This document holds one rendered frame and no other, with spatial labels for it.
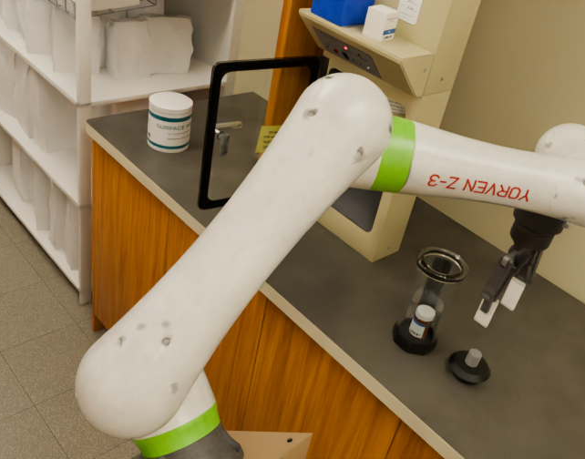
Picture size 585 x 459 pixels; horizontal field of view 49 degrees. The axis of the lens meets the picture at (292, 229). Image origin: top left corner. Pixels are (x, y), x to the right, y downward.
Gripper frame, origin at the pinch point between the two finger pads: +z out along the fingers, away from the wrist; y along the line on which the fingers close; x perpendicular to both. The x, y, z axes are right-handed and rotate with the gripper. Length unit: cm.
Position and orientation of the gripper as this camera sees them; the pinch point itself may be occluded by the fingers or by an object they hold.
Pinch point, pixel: (497, 305)
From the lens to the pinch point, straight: 137.9
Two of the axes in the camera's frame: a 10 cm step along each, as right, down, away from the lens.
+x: 6.5, 5.2, -5.6
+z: -1.7, 8.2, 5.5
